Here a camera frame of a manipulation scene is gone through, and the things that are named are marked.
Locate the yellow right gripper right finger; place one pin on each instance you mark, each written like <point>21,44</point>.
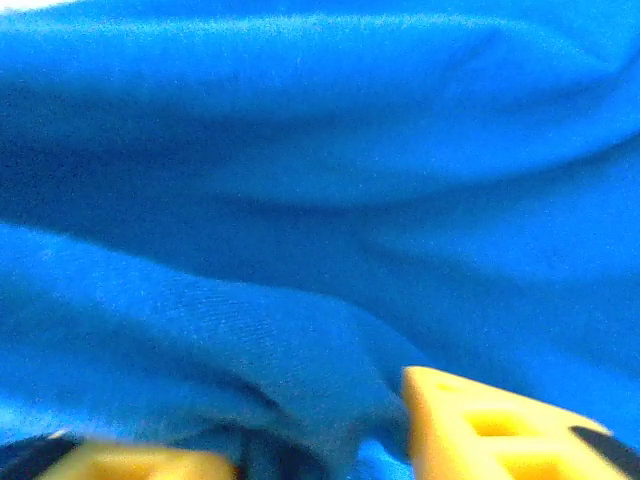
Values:
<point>475,440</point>

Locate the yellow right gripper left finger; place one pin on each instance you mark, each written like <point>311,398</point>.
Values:
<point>125,465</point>

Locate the blue printed t-shirt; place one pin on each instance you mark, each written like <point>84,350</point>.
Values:
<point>300,150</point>

